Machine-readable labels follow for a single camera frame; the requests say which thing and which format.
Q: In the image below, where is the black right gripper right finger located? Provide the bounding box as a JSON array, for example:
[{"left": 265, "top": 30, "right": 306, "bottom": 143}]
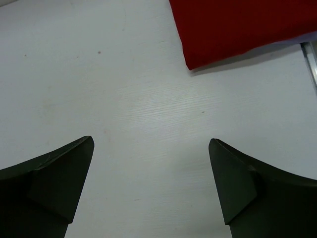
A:
[{"left": 209, "top": 139, "right": 317, "bottom": 238}]

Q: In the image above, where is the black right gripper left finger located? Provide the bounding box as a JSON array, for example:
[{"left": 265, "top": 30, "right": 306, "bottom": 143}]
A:
[{"left": 0, "top": 136, "right": 94, "bottom": 238}]

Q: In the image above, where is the folded dark red t-shirt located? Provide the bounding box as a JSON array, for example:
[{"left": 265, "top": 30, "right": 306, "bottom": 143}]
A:
[{"left": 169, "top": 0, "right": 317, "bottom": 70}]

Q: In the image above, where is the aluminium table edge rail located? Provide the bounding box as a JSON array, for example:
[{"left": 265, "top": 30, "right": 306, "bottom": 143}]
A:
[{"left": 301, "top": 40, "right": 317, "bottom": 92}]

